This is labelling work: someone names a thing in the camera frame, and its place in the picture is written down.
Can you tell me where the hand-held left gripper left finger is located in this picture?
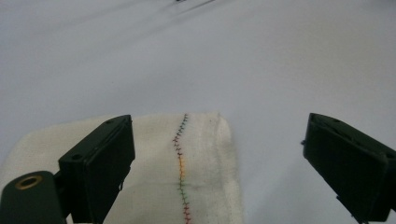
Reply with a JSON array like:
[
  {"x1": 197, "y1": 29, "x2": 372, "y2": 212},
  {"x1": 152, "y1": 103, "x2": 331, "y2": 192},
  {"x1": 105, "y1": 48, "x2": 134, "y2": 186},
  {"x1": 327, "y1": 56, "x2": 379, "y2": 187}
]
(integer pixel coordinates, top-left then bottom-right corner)
[{"x1": 58, "y1": 114, "x2": 136, "y2": 224}]

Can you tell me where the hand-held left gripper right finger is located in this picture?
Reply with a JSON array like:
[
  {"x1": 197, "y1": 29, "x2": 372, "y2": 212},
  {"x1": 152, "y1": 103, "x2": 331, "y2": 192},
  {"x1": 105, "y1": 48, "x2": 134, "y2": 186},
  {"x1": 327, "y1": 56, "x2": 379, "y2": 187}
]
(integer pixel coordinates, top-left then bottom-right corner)
[{"x1": 302, "y1": 112, "x2": 396, "y2": 224}]

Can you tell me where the white towel with coloured stitching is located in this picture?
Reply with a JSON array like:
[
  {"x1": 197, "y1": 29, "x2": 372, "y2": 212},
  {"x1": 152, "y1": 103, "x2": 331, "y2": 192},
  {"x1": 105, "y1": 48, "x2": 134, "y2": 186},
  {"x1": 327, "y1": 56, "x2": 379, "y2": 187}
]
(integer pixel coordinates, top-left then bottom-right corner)
[{"x1": 0, "y1": 111, "x2": 246, "y2": 224}]

